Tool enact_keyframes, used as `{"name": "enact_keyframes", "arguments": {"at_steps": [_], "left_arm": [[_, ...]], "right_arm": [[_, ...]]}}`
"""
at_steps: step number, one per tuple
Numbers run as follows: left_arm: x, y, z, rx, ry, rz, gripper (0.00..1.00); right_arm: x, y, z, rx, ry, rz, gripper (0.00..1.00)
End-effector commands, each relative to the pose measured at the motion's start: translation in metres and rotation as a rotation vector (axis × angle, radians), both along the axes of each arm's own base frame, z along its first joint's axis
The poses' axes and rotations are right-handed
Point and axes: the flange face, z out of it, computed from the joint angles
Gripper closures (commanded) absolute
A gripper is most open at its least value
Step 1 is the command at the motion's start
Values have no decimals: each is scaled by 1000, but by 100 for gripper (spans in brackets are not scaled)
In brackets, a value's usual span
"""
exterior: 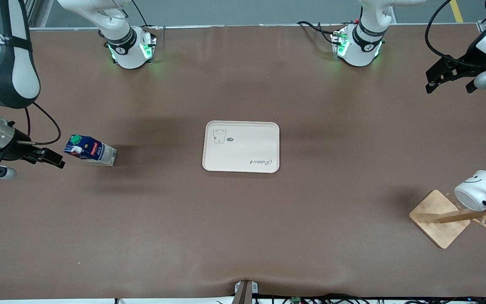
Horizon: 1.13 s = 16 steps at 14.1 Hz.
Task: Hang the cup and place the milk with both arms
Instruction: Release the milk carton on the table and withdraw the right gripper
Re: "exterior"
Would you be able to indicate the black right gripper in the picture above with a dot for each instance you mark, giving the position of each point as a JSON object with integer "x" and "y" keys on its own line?
{"x": 16, "y": 147}

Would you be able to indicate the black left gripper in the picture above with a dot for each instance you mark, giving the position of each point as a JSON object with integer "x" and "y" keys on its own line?
{"x": 466, "y": 60}

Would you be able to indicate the blue milk carton green cap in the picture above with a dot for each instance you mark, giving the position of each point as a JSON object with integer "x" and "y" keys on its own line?
{"x": 91, "y": 152}

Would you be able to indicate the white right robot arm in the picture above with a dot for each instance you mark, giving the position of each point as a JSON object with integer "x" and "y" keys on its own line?
{"x": 11, "y": 71}

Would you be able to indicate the wooden cup rack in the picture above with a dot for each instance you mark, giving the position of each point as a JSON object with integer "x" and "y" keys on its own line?
{"x": 439, "y": 219}

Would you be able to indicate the brown table cover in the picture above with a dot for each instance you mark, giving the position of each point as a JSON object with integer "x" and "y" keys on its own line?
{"x": 99, "y": 211}

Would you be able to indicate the beige plastic tray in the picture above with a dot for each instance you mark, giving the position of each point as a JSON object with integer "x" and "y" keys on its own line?
{"x": 243, "y": 147}

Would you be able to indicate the metal table clamp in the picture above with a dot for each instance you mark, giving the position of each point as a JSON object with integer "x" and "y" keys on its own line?
{"x": 246, "y": 291}

